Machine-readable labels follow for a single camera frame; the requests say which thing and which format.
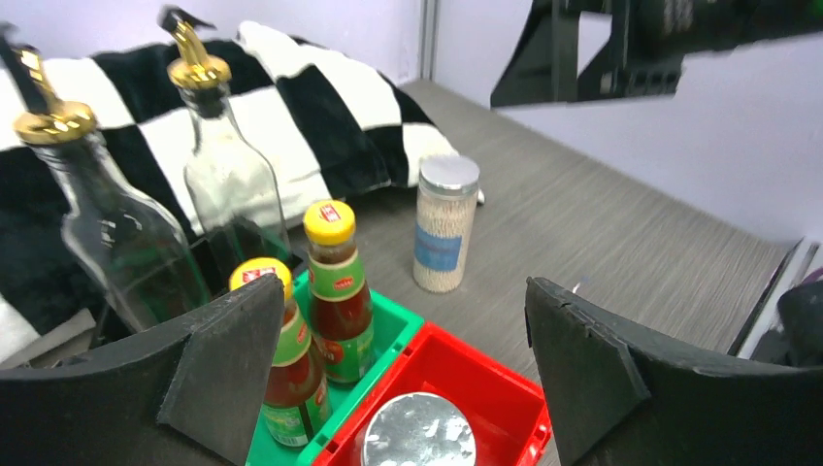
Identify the gold-top clear glass bottle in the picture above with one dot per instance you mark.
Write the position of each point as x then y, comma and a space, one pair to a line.
126, 241

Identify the silver-lid spice jar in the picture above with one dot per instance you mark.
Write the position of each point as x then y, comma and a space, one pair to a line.
447, 198
418, 428

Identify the black white checkered blanket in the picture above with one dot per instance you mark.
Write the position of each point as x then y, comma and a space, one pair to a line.
332, 127

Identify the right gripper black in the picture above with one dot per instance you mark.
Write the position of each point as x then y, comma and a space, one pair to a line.
647, 42

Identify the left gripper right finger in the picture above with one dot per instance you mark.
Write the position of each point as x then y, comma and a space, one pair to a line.
620, 393

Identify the red plastic bin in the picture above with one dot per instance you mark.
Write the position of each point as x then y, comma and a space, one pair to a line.
506, 411

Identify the black plastic bin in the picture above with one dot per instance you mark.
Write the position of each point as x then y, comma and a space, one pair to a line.
109, 326

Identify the green plastic bin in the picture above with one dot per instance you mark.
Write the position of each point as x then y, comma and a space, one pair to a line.
393, 328

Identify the yellow-capped sauce bottle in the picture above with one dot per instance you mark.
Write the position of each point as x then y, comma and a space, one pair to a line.
296, 404
341, 308

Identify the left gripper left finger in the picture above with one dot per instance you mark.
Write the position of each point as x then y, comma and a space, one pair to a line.
185, 392

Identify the gold-top oil bottle brown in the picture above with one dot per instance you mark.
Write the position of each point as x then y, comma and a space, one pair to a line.
233, 186

